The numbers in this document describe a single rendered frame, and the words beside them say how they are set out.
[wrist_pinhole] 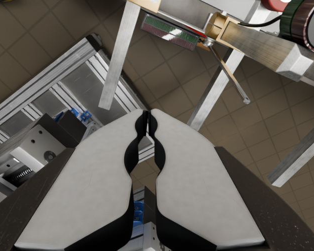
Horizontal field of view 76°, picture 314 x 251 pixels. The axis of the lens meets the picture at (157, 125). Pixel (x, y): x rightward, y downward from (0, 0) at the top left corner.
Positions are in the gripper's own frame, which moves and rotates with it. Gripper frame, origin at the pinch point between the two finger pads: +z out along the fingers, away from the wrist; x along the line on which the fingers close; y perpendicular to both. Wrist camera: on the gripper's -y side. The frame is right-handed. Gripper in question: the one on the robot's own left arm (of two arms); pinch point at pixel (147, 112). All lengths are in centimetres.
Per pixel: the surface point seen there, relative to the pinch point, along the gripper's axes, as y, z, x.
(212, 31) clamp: 0.3, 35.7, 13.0
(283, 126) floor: 81, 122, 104
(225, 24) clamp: -1.0, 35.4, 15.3
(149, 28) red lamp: 2, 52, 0
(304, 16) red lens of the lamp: -4.1, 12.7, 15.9
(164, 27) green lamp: 1, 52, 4
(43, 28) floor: 10, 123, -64
